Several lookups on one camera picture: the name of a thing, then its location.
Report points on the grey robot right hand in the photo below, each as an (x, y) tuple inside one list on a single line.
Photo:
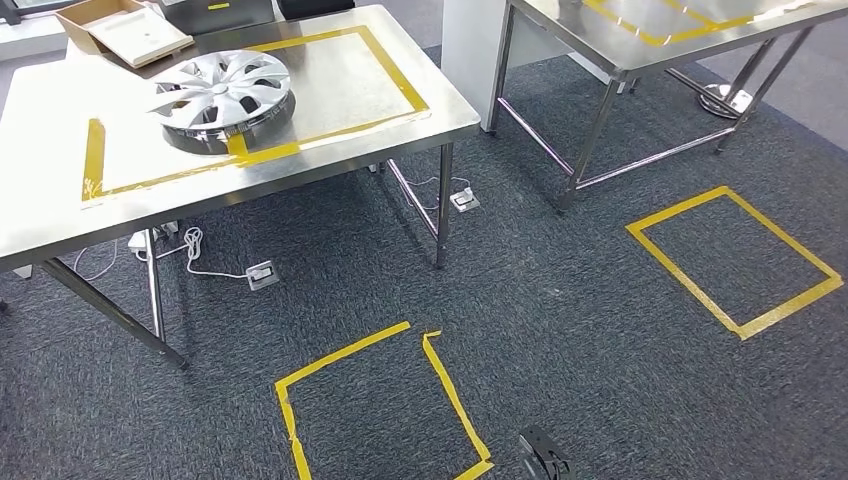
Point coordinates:
[(543, 457)]

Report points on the yellow floor tape square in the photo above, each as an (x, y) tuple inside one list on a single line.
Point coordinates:
[(344, 354), (682, 280)]

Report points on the floor socket box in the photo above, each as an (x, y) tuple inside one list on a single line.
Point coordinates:
[(262, 275), (465, 199)]

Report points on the round chrome floor base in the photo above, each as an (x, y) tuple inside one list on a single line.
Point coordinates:
[(722, 102)]

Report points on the white cabinet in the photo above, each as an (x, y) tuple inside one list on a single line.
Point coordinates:
[(470, 60)]

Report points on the stainless steel table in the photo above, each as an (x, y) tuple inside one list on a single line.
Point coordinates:
[(596, 46), (344, 86)]

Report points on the yellow tape table outline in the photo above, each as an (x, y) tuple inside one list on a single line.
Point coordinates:
[(392, 66), (696, 32)]

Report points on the white power strip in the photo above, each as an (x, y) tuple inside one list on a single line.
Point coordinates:
[(149, 238)]

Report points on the silver wheel cover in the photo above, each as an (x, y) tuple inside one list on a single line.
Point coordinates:
[(218, 89)]

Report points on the black carry case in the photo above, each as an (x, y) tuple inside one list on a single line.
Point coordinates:
[(314, 8)]

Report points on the grey laptop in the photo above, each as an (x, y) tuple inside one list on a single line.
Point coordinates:
[(218, 16)]

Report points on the white flat board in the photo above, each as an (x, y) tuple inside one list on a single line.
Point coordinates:
[(142, 36)]

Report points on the brown cardboard box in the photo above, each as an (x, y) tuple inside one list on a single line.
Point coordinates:
[(69, 23)]

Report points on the black window frame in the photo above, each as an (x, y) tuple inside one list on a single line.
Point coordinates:
[(26, 8)]

